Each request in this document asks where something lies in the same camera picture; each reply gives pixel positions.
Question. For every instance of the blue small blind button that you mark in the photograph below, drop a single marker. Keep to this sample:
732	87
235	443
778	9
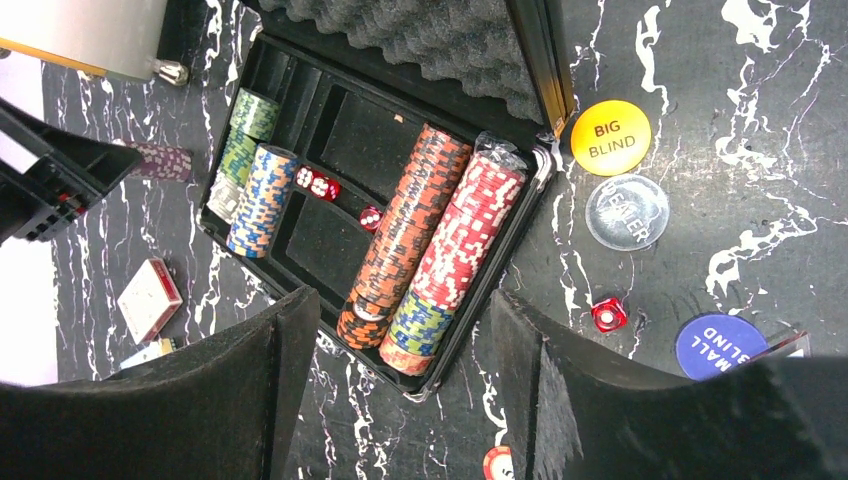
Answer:
713	343

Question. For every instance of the loose red white chip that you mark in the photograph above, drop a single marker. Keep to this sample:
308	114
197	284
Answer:
497	464

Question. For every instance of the blue green chip stack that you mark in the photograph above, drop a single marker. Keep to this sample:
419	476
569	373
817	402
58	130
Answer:
414	335

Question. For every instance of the dark green chip stack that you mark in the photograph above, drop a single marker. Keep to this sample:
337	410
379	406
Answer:
238	157

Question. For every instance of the loose red die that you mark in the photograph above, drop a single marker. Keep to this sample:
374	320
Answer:
609	314

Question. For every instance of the red translucent die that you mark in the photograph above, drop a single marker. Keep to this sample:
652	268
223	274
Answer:
305	177
325	188
370	218

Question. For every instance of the light green chip stack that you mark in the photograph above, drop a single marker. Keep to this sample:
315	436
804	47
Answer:
254	114

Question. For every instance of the red white chip stack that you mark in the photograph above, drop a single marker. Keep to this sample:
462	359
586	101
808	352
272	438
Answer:
488	189

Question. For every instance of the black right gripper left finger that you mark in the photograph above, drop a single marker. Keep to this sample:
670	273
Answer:
224	407

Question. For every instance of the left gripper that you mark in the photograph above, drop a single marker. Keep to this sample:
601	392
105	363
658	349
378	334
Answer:
69	176

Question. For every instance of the orange black chip stack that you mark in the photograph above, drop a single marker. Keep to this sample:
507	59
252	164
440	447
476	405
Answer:
429	179

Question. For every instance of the grey white chip stack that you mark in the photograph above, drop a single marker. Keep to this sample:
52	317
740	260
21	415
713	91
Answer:
224	198

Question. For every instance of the blue playing card deck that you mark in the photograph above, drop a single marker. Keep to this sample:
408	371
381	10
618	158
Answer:
154	350

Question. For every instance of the yellow big blind button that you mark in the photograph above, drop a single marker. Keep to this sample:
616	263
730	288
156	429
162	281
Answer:
611	138

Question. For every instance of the red playing card deck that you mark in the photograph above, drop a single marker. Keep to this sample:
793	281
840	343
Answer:
149	301

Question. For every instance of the black poker set case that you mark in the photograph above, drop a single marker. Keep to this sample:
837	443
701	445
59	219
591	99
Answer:
349	114

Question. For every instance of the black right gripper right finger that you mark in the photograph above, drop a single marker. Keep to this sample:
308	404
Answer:
578	410

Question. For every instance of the blue orange chip stack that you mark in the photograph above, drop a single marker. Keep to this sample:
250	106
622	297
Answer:
262	201

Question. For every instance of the purple white chip stack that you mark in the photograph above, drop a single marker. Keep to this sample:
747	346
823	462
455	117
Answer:
160	162

